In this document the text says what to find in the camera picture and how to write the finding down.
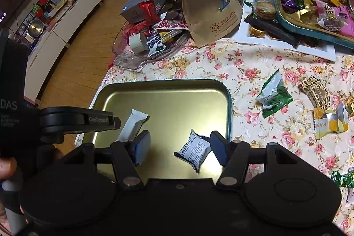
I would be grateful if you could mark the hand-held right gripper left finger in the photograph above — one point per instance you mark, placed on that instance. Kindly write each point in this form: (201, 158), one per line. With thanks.
(141, 147)

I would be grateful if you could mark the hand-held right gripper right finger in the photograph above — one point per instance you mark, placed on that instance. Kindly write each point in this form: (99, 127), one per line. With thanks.
(218, 149)

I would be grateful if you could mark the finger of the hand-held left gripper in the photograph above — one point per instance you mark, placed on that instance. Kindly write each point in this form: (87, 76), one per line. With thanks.
(83, 122)

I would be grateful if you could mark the black and white snack packet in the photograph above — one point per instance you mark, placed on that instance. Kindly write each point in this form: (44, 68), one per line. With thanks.
(195, 150)

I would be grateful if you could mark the gold tin tray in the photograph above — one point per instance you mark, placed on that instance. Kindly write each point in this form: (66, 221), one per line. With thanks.
(171, 103)

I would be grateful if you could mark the green and white candy packet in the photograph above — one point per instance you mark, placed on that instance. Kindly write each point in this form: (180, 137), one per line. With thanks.
(272, 97)

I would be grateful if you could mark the person's left hand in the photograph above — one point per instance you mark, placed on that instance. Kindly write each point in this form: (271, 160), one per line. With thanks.
(7, 168)

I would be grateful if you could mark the metal bowl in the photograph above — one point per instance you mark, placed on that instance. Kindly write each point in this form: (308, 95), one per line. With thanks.
(36, 28)

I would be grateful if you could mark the white cabinet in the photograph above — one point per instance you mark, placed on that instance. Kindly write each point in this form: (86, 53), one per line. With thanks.
(63, 31)

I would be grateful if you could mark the glass plate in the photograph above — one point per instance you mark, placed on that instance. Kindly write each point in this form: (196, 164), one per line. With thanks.
(130, 57)

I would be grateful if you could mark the white tape roll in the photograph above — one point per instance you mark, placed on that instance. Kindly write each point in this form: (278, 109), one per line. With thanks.
(137, 42)

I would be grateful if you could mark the gold brown patterned snack packet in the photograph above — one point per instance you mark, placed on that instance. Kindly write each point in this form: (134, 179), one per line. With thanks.
(315, 92)

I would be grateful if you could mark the yellow and silver snack packet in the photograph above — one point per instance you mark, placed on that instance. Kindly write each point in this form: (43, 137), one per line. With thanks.
(330, 122)

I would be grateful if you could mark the grey cardboard box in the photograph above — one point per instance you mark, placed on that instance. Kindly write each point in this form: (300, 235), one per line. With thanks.
(132, 8)

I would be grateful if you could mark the red foil candy wrapper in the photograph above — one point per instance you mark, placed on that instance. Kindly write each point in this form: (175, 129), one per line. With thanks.
(148, 10)

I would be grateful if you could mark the long dark snack packet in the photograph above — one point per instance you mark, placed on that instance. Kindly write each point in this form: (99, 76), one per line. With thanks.
(273, 31)

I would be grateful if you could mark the white rectangular tray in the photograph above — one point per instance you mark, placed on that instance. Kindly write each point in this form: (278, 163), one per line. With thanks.
(312, 52)

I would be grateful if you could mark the teal tin full of candies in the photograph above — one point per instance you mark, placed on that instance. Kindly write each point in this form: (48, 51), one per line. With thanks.
(304, 23)

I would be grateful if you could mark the small clear glass jar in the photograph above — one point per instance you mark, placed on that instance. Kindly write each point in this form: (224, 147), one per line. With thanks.
(264, 1)

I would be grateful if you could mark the pink snack packet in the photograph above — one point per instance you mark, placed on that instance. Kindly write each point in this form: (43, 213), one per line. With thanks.
(332, 17)

